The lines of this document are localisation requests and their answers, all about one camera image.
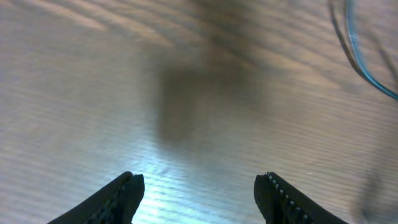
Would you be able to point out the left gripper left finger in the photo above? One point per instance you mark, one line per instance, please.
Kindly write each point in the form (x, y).
(116, 203)

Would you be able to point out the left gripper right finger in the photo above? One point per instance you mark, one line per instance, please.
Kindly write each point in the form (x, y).
(281, 203)

